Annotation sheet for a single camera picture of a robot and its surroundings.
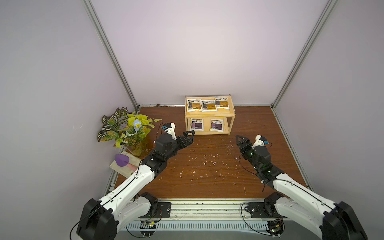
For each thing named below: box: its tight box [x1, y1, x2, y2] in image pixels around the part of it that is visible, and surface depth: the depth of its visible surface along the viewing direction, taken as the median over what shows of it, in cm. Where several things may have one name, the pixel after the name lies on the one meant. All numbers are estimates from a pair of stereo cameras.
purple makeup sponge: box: [115, 154, 130, 167], surface depth 93 cm
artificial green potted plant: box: [97, 106, 162, 157], surface depth 83 cm
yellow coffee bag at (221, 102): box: [214, 96, 230, 110], surface depth 94 cm
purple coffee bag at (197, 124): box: [190, 118, 204, 131], surface depth 108 cm
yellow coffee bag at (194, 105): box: [186, 98, 202, 112], surface depth 92 cm
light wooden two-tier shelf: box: [185, 94, 236, 136], surface depth 94 cm
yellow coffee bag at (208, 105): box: [201, 99, 218, 113], surface depth 91 cm
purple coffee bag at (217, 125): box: [210, 119, 224, 133], surface depth 106 cm
